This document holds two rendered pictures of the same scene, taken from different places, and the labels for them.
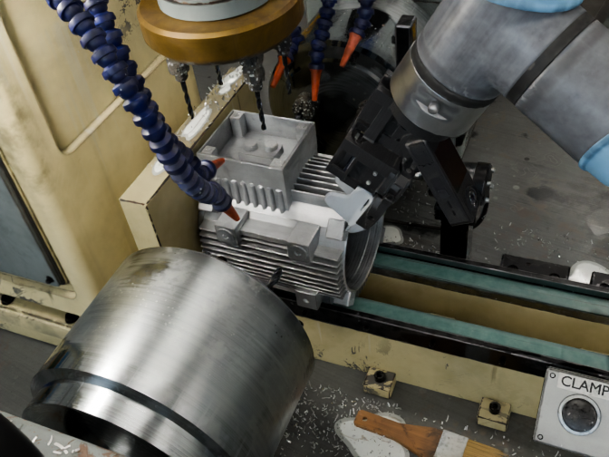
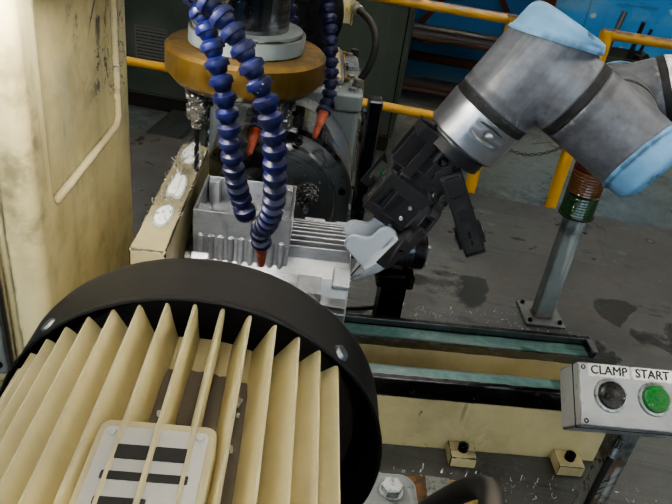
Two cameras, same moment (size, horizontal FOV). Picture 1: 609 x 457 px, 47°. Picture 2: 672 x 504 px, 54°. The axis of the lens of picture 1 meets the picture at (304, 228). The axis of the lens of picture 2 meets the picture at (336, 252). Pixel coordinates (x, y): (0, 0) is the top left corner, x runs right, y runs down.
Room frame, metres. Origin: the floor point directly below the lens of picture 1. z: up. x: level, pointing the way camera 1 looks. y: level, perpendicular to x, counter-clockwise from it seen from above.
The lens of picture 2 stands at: (0.03, 0.35, 1.53)
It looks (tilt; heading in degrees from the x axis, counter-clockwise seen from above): 31 degrees down; 327
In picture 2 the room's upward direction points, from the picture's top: 8 degrees clockwise
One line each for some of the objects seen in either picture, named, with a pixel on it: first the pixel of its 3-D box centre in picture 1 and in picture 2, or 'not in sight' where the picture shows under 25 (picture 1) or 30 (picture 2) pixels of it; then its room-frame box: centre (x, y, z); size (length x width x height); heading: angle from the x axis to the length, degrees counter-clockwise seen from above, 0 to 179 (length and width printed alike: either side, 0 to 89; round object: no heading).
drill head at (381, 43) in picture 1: (365, 73); (280, 168); (1.00, -0.14, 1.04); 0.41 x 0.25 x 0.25; 152
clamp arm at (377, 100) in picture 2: (408, 109); (363, 181); (0.76, -0.16, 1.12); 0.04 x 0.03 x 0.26; 62
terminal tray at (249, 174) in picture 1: (260, 160); (246, 221); (0.72, 0.04, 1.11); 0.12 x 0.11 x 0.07; 61
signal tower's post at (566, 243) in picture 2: not in sight; (572, 224); (0.71, -0.60, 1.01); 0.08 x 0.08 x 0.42; 62
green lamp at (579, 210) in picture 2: not in sight; (579, 203); (0.71, -0.60, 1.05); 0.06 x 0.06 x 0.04
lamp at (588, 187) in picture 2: not in sight; (587, 180); (0.71, -0.60, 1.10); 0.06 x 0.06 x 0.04
